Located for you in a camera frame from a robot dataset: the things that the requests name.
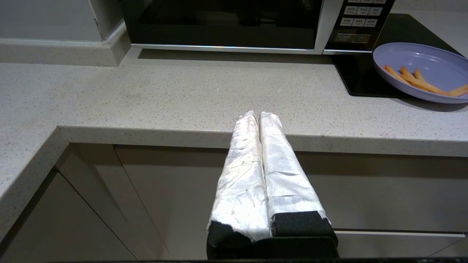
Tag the purple plate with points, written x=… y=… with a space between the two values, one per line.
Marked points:
x=435 y=58

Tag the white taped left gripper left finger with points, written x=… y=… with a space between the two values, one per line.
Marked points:
x=241 y=175

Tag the orange french fry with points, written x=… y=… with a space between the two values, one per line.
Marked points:
x=459 y=90
x=424 y=84
x=419 y=75
x=395 y=75

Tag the silver Panasonic microwave oven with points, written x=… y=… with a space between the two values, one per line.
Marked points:
x=360 y=22

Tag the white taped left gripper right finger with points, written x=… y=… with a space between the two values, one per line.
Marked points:
x=285 y=182

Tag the black glass microwave door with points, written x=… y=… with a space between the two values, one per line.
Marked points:
x=219 y=22

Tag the black induction cooktop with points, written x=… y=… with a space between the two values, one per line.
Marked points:
x=402 y=29

